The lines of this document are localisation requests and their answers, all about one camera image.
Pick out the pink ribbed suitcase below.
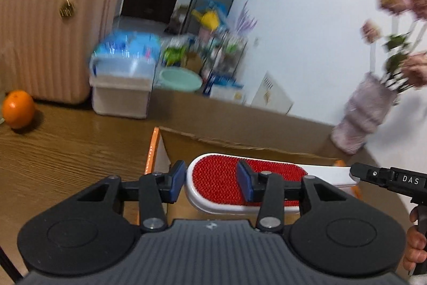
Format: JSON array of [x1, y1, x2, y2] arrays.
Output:
[[0, 0, 120, 105]]

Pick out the metal storage rack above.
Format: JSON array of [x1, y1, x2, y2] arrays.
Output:
[[196, 27, 249, 96]]

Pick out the person's right hand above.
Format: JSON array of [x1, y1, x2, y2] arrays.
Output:
[[405, 205, 427, 276]]

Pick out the white bin with blue bag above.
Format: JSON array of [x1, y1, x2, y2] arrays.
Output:
[[89, 32, 161, 120]]

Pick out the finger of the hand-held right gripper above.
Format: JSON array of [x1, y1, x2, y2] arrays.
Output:
[[350, 162, 392, 188]]

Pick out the red and white lint brush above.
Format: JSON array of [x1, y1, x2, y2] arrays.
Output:
[[185, 153, 360, 216]]

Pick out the green plastic basin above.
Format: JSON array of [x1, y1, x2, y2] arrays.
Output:
[[158, 67, 203, 93]]

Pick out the dried pink roses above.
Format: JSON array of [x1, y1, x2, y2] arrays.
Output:
[[359, 0, 427, 106]]

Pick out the orange fruit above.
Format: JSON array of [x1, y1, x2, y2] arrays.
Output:
[[2, 90, 36, 130]]

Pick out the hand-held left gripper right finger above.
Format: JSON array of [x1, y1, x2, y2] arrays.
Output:
[[236, 160, 348, 233]]

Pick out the white board with print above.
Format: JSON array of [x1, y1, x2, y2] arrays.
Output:
[[250, 71, 295, 116]]

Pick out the purple feather decoration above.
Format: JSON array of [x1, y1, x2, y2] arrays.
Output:
[[233, 1, 258, 36]]

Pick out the orange cardboard box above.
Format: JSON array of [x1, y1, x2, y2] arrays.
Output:
[[138, 126, 367, 226]]

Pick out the black cable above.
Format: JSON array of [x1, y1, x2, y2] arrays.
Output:
[[0, 244, 21, 283]]

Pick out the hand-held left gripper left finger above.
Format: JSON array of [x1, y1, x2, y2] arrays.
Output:
[[77, 160, 187, 233]]

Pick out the pale ribbed vase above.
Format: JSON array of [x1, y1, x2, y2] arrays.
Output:
[[330, 72, 398, 156]]

